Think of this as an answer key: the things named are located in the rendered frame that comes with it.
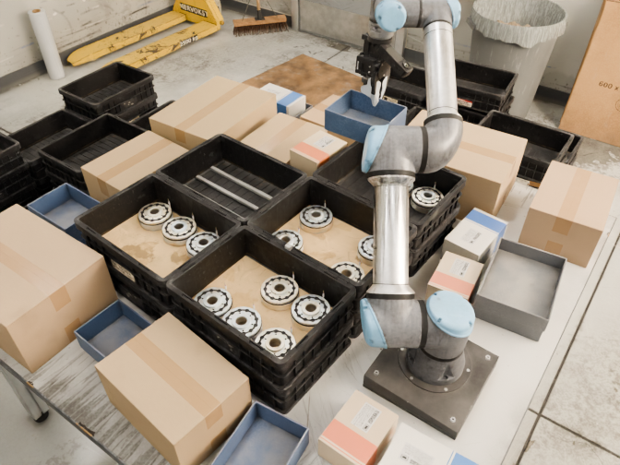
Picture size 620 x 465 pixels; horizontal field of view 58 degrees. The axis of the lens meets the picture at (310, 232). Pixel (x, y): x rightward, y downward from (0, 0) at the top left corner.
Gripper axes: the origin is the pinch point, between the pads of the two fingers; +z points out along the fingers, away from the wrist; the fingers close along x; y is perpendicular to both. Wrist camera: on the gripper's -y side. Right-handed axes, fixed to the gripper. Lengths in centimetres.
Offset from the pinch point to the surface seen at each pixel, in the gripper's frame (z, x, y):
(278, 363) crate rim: 26, 81, -27
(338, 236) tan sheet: 31.6, 28.6, -8.0
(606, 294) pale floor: 104, -97, -82
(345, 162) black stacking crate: 23.6, 2.5, 7.7
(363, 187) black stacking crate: 29.5, 3.5, -0.7
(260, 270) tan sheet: 34, 54, 1
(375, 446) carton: 42, 75, -51
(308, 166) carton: 23.7, 12.6, 15.8
